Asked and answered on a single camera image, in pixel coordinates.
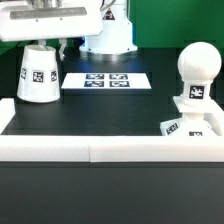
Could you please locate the white marker sheet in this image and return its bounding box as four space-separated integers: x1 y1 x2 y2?
62 73 151 89

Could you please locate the white lamp bulb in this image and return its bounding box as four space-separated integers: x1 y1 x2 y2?
177 42 222 104

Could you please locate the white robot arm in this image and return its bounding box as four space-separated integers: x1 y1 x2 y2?
0 0 137 61

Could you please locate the white U-shaped fence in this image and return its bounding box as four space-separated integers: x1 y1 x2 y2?
0 98 224 163

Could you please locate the white lamp base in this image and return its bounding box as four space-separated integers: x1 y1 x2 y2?
160 96 224 137

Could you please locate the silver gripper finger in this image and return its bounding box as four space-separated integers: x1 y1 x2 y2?
59 38 67 61

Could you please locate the white lamp shade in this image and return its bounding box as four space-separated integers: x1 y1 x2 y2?
17 45 60 103

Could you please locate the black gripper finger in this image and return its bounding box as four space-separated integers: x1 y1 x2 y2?
38 40 48 51

